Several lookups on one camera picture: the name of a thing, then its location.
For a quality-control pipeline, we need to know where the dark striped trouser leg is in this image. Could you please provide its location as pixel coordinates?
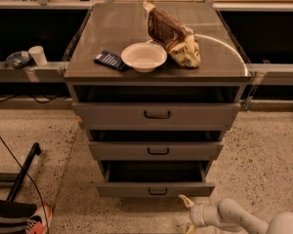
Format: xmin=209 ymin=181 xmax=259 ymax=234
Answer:
xmin=0 ymin=200 xmax=37 ymax=234

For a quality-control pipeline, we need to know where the white paper bowl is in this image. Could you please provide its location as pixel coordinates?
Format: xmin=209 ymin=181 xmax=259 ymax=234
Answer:
xmin=121 ymin=43 xmax=167 ymax=73

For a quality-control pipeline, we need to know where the grey metal shelf rail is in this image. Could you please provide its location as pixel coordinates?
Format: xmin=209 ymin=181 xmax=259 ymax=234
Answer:
xmin=0 ymin=61 xmax=68 ymax=83

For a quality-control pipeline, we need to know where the white paper cup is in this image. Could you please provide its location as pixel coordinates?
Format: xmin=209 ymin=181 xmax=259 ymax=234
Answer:
xmin=28 ymin=46 xmax=48 ymax=65

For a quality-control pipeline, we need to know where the black metal stand leg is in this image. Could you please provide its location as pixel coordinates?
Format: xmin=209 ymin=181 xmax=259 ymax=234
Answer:
xmin=0 ymin=142 xmax=41 ymax=202

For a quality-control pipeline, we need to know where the grey bottom drawer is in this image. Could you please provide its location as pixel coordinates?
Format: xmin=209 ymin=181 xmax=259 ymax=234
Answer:
xmin=97 ymin=161 xmax=215 ymax=197

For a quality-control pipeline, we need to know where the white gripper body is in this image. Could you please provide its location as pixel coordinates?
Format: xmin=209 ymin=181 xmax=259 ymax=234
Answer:
xmin=189 ymin=204 xmax=221 ymax=227

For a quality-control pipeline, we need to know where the orange white sneaker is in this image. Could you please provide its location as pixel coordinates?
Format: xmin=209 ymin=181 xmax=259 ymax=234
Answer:
xmin=25 ymin=204 xmax=53 ymax=234

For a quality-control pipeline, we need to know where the grey middle drawer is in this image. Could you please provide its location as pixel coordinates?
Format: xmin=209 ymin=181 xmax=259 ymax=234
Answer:
xmin=89 ymin=141 xmax=223 ymax=161

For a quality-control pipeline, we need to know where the grey drawer cabinet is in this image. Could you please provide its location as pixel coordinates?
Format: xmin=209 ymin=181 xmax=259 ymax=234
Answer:
xmin=63 ymin=1 xmax=253 ymax=198

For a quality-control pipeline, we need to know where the dark blue snack packet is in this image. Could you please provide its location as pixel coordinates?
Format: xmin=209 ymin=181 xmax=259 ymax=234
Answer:
xmin=94 ymin=50 xmax=126 ymax=70

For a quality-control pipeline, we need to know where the grey top drawer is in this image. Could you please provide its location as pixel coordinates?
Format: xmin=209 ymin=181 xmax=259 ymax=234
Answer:
xmin=73 ymin=102 xmax=240 ymax=131

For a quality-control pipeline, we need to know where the blue patterned bowl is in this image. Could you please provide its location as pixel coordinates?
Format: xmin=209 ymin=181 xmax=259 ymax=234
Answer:
xmin=6 ymin=51 xmax=32 ymax=69

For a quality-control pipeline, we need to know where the bagged bread loaf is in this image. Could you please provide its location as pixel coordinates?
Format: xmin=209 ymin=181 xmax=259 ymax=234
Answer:
xmin=144 ymin=1 xmax=201 ymax=68

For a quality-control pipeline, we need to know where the grey drawer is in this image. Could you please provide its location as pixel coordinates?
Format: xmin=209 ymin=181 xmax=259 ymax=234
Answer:
xmin=89 ymin=141 xmax=223 ymax=161
xmin=97 ymin=161 xmax=215 ymax=197
xmin=73 ymin=102 xmax=240 ymax=131

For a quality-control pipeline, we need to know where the black floor cable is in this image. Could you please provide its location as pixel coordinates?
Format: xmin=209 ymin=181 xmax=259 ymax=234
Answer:
xmin=0 ymin=120 xmax=51 ymax=234

